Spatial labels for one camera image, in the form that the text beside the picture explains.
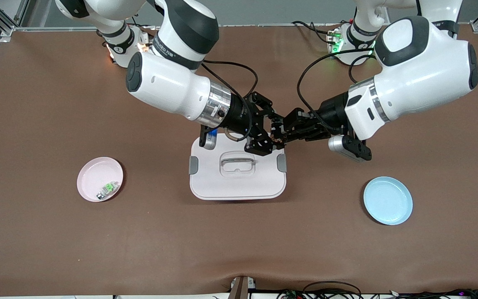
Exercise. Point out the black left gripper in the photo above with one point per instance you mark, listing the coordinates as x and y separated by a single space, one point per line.
332 110

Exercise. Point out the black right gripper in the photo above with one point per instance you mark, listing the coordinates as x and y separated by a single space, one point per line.
236 116

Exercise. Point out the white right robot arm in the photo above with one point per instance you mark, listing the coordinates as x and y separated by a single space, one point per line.
168 89

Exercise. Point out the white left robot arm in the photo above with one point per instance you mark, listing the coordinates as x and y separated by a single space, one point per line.
421 79

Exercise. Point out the white lidded storage box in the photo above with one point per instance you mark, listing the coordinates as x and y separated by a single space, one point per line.
239 182

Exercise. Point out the light blue round plate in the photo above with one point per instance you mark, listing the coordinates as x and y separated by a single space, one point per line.
388 201

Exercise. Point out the pink round plate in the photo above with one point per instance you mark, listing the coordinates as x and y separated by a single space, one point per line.
93 176

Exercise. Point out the aluminium table edge rail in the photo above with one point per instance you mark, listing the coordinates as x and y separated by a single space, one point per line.
264 25

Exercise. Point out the small metal bracket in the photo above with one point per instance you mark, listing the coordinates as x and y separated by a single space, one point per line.
242 286

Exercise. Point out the green and silver switch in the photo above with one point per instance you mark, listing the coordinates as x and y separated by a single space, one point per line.
108 189

